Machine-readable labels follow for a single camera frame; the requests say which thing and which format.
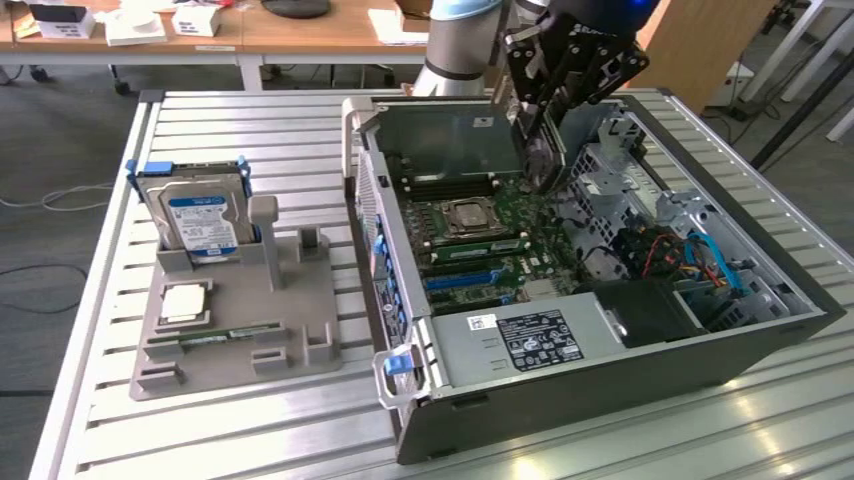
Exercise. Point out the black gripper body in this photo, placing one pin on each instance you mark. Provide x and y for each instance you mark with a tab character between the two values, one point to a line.
600	15

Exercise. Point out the black low-profile graphics card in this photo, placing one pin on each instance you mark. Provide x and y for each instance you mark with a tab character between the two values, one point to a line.
543	165

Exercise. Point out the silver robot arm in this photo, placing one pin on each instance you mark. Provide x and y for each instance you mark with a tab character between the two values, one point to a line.
460	40

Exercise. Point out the wooden cabinet panel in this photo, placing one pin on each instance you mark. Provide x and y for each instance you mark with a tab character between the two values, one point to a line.
707	50

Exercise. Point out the white device with red mark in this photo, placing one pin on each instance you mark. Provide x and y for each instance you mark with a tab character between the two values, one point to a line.
732	82

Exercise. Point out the white paper stack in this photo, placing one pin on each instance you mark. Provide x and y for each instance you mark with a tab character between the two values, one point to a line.
396	32

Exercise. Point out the brown cardboard box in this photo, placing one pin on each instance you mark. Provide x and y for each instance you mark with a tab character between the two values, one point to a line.
412	9

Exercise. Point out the CPU chip with paste residue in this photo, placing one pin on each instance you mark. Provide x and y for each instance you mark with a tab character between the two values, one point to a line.
472	216

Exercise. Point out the metal CPU socket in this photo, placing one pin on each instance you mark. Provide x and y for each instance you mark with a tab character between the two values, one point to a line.
448	220

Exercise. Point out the black slanted pole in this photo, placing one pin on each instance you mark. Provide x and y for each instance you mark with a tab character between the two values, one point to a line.
800	105

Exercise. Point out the green motherboard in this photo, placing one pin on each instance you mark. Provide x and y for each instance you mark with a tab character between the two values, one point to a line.
533	270

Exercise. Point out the black round object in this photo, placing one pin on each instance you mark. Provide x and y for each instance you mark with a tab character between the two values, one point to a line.
295	7

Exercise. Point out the blue card retention clip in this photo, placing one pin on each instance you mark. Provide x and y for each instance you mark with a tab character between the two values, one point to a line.
380	245

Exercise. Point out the blue PCIe expansion slot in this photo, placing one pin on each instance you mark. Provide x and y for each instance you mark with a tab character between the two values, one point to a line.
460	282

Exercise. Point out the small white printed box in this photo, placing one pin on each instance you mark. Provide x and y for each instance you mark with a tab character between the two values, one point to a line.
194	21

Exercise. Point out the grey power supply unit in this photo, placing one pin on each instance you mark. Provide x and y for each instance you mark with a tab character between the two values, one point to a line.
480	360

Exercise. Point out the hard disk in blue caddy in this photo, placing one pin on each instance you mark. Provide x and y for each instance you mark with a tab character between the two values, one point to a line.
200	220

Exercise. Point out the blue case release latch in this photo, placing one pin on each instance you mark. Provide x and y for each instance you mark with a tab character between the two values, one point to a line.
396	365

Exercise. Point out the grey plastic parts rack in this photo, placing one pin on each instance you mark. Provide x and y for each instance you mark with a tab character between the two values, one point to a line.
266	310

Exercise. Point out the white round object stack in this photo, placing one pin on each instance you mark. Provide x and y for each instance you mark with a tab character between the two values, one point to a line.
133	27

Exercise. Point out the open black PC case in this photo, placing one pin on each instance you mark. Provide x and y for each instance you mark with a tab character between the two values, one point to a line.
567	415

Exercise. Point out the silver CPU chip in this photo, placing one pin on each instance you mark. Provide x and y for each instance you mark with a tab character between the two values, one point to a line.
182	302

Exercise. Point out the white box with black top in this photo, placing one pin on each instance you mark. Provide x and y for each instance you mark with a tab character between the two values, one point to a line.
62	22

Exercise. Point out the white table frame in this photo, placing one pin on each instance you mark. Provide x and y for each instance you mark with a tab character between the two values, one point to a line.
800	45

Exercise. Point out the wooden desk white frame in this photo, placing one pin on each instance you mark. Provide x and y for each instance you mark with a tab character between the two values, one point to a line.
300	35

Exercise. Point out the black fan duct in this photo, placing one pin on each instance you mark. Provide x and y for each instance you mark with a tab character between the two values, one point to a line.
647	315

